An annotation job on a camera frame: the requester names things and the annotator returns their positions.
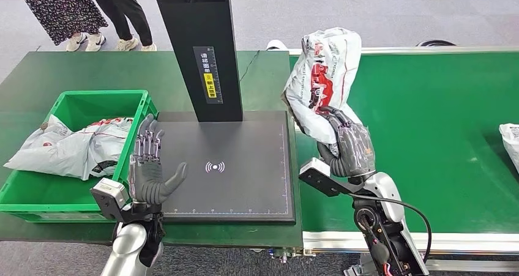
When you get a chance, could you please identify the green plastic crate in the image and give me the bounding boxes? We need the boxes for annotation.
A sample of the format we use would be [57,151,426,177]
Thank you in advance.
[0,89,158,224]

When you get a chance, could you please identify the black scanner base plate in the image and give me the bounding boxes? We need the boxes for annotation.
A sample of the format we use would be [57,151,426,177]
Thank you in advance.
[155,110,296,225]

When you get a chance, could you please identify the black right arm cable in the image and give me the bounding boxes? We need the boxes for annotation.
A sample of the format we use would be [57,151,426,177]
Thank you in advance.
[348,192,433,265]

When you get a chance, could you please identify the white mailer red black print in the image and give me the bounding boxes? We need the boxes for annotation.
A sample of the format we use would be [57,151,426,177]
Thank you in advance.
[498,122,519,174]

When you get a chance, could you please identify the metal connectors under table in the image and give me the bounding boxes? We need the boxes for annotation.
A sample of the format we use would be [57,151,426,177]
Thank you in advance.
[267,247,315,265]

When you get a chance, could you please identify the person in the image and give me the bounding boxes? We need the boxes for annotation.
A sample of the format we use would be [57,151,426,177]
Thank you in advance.
[12,0,109,53]
[81,0,158,52]

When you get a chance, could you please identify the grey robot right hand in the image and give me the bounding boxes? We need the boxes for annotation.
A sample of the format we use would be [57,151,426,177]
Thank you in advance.
[316,105,376,179]

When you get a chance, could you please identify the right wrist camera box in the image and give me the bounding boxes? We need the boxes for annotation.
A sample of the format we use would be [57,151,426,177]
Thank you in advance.
[299,157,359,198]

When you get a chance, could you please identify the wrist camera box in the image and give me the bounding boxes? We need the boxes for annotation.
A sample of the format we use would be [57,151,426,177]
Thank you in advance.
[89,177,130,222]
[299,157,359,198]

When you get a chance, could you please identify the black yellow column label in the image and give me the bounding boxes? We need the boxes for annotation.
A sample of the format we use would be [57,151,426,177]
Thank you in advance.
[192,45,223,105]

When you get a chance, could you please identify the white round object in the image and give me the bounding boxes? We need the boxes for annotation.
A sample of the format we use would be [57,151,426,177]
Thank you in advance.
[265,39,289,51]

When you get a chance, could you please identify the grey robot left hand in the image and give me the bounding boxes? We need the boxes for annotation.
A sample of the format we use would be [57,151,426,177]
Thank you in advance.
[129,114,189,205]

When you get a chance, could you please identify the black scanner column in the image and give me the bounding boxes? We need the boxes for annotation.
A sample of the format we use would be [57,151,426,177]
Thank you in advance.
[149,0,243,123]

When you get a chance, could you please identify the white mailer with red print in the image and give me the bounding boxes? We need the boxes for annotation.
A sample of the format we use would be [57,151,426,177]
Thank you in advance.
[282,26,364,155]

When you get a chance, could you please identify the crumpled white poly mailer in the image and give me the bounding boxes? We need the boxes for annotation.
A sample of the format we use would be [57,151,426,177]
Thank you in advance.
[3,114,134,182]

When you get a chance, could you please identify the green conveyor belt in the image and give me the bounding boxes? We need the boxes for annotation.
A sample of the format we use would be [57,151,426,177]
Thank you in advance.
[288,51,519,234]

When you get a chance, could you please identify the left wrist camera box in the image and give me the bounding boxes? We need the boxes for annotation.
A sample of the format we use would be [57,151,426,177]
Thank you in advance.
[89,177,130,222]

